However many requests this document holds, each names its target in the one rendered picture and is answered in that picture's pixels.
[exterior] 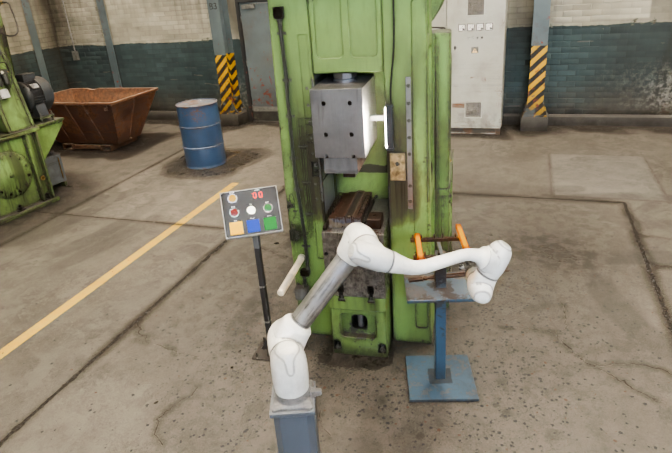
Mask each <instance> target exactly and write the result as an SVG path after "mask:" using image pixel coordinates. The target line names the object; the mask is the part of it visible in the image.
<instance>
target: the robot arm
mask: <svg viewBox="0 0 672 453"><path fill-rule="evenodd" d="M511 255H512V251H511V247H510V246H509V245H508V244H507V243H505V242H504V241H502V240H497V241H494V242H493V243H491V244H490V246H489V245H488V246H483V247H481V248H480V249H474V248H467V249H461V250H457V251H453V252H450V253H446V254H443V255H439V256H435V257H432V258H428V259H424V260H411V259H408V258H406V257H404V256H402V255H400V254H398V253H396V252H394V251H392V250H390V249H387V248H385V247H384V246H383V245H382V244H381V243H380V242H379V240H378V238H377V236H376V234H375V233H374V231H373V230H372V229H371V228H370V227H369V226H367V225H365V224H363V223H360V222H355V223H351V224H350V225H348V226H347V227H346V229H345V230H344V233H343V236H342V239H341V241H340V243H339V246H338V248H337V254H336V256H335V257H334V258H333V260H332V261H331V263H330V264H329V265H328V267H327V268H326V269H325V271H324V272H323V273H322V275H321V276H320V277H319V279H318V280H317V282H316V283H315V284H314V286H313V287H312V288H311V290H310V291H309V292H308V294H307V295H306V296H305V298H304V299H303V301H302V302H301V303H300V305H299V306H298V307H297V309H296V310H295V311H294V313H289V314H286V315H285V316H284V317H282V318H281V319H278V320H277V321H275V322H274V323H273V324H272V325H271V327H270V329H269V331H268V335H267V345H268V352H269V356H270V366H271V375H272V381H273V385H274V389H275V393H274V401H273V406H272V408H271V412H272V413H278V412H285V411H299V410H306V411H311V410H312V409H313V404H312V397H316V396H320V395H322V392H321V391H322V389H321V388H315V387H313V385H314V383H313V381H312V380H309V373H308V364H307V358H306V354H305V351H304V348H305V345H306V343H307V341H308V339H309V337H310V335H311V327H310V326H311V324H312V323H313V322H314V320H315V319H316V318H317V316H318V315H319V314H320V312H321V311H322V310H323V308H324V307H325V306H326V304H327V303H328V302H329V300H330V299H331V298H332V296H333V295H334V294H335V292H336V291H337V290H338V288H339V287H340V286H341V284H342V283H343V282H344V280H345V279H346V278H347V276H348V275H349V274H350V272H351V271H352V270H353V268H354V267H357V266H360V267H363V268H366V269H369V270H373V271H376V272H384V273H395V274H405V275H421V274H426V273H430V272H433V271H436V270H439V269H442V268H445V267H448V266H451V265H454V264H457V263H460V262H461V263H460V265H459V270H462V269H464V270H465V271H466V279H467V289H468V292H469V294H470V296H471V298H472V299H473V300H474V301H476V302H478V303H480V304H486V303H488V302H489V301H490V300H491V298H492V295H493V290H494V287H495V284H496V282H497V280H498V278H499V277H500V276H501V275H502V274H503V272H504V271H505V269H506V267H507V265H508V263H509V261H510V259H511ZM464 261H465V263H466V266H465V267H464V265H463V262H464ZM469 261H472V262H473V263H470V262H469Z"/></svg>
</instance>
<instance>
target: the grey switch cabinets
mask: <svg viewBox="0 0 672 453"><path fill-rule="evenodd" d="M507 11H508V0H444V2H443V5H442V7H441V9H440V10H439V12H438V14H437V15H436V17H435V18H434V20H433V21H432V27H445V28H446V29H451V30H452V44H451V53H452V84H451V134H496V135H500V128H501V126H502V115H503V94H504V73H505V52H506V32H507Z"/></svg>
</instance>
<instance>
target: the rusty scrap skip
mask: <svg viewBox="0 0 672 453"><path fill-rule="evenodd" d="M157 90H158V87H146V88H98V89H90V88H70V89H66V90H62V91H58V92H55V93H54V102H53V105H52V107H51V108H50V109H48V112H49V114H50V113H51V112H50V111H51V110H52V113H53V114H55V116H54V117H63V118H64V120H62V122H63V124H62V126H61V128H60V130H59V132H58V134H57V137H56V140H57V141H58V142H59V143H64V144H62V145H63V149H64V150H74V149H100V150H101V151H113V150H116V149H118V148H120V147H122V146H125V145H127V144H129V143H131V142H134V141H136V140H138V138H137V136H140V135H141V132H142V130H143V127H144V124H145V121H146V118H147V115H148V113H149V110H150V107H151V104H152V101H153V98H154V96H155V92H156V91H157ZM89 143H90V144H89ZM99 144H102V145H99Z"/></svg>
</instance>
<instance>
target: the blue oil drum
mask: <svg viewBox="0 0 672 453"><path fill-rule="evenodd" d="M175 106H176V110H177V115H178V120H179V127H180V131H181V137H182V142H183V145H182V147H183V148H184V153H185V159H186V166H187V168H189V169H195V170H202V169H210V168H215V167H218V166H221V165H223V164H225V163H226V162H227V159H226V154H225V148H224V140H223V135H222V129H221V120H220V115H219V109H218V104H217V99H214V98H198V99H191V100H186V101H182V102H179V103H177V104H175Z"/></svg>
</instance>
